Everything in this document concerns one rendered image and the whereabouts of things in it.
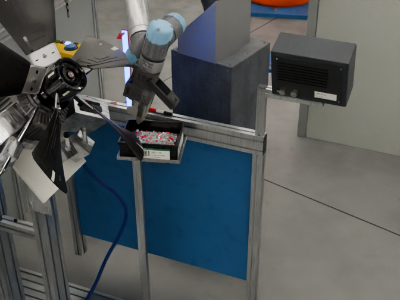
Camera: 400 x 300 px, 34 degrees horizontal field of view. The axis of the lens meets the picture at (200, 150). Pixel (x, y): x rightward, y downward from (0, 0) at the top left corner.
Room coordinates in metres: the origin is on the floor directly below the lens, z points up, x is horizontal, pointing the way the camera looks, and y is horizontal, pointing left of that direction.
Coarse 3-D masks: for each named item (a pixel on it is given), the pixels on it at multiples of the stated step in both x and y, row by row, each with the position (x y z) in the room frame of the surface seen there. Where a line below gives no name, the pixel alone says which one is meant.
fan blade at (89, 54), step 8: (88, 40) 2.18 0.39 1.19; (96, 40) 2.19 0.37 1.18; (80, 48) 2.12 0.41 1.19; (88, 48) 2.13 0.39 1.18; (96, 48) 2.14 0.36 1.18; (104, 48) 2.15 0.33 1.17; (80, 56) 2.06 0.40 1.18; (88, 56) 2.06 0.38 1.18; (96, 56) 2.07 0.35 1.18; (104, 56) 2.08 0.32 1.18; (112, 56) 2.10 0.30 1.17; (120, 56) 2.12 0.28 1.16; (80, 64) 1.99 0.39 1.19; (88, 64) 1.98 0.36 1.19; (96, 64) 2.00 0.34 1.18; (104, 64) 2.02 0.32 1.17; (112, 64) 2.04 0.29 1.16; (120, 64) 2.06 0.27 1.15; (128, 64) 2.08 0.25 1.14
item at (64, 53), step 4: (60, 40) 2.45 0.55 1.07; (56, 44) 2.42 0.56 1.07; (60, 44) 2.42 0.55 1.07; (64, 44) 2.42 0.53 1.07; (80, 44) 2.42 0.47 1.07; (60, 48) 2.38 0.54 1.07; (64, 48) 2.37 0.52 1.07; (76, 48) 2.37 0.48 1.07; (60, 52) 2.34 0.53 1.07; (64, 52) 2.34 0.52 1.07; (68, 52) 2.34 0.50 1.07; (72, 52) 2.34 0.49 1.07; (64, 56) 2.33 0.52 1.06; (68, 56) 2.33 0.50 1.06; (72, 56) 2.32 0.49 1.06
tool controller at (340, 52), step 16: (272, 48) 2.02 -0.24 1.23; (288, 48) 2.00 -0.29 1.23; (304, 48) 2.00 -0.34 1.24; (320, 48) 1.99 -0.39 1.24; (336, 48) 1.98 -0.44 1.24; (352, 48) 1.97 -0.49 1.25; (272, 64) 2.01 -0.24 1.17; (288, 64) 1.98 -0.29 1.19; (304, 64) 1.96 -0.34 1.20; (320, 64) 1.94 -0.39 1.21; (336, 64) 1.92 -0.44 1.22; (352, 64) 1.97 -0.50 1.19; (272, 80) 2.03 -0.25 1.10; (288, 80) 2.00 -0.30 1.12; (304, 80) 1.98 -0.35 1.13; (320, 80) 1.95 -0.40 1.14; (336, 80) 1.93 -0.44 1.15; (352, 80) 2.01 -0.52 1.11; (304, 96) 1.99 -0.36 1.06; (320, 96) 1.97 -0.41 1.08; (336, 96) 1.95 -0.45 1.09
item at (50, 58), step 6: (42, 48) 1.93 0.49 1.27; (48, 48) 1.93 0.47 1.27; (54, 48) 1.93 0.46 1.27; (30, 54) 1.91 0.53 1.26; (36, 54) 1.91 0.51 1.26; (42, 54) 1.91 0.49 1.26; (48, 54) 1.91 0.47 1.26; (54, 54) 1.91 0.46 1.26; (42, 60) 1.90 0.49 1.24; (48, 60) 1.90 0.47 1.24; (54, 60) 1.90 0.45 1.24; (42, 66) 1.89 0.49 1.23
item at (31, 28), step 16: (0, 0) 2.02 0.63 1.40; (16, 0) 2.03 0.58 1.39; (32, 0) 2.04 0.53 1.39; (48, 0) 2.05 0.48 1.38; (0, 16) 1.98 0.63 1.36; (16, 16) 1.99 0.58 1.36; (32, 16) 1.99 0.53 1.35; (48, 16) 2.00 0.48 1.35; (16, 32) 1.95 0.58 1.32; (32, 32) 1.95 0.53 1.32; (48, 32) 1.96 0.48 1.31; (32, 48) 1.92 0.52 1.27
